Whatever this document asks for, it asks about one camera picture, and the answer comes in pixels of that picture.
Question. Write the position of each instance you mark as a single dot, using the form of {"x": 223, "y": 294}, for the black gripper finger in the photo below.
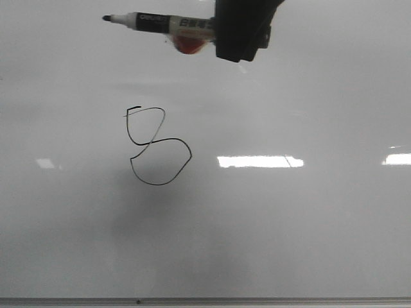
{"x": 257, "y": 29}
{"x": 228, "y": 26}

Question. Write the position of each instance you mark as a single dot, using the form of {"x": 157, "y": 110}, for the black and white whiteboard marker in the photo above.
{"x": 188, "y": 34}

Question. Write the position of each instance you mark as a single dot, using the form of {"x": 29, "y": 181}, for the white whiteboard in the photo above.
{"x": 130, "y": 170}

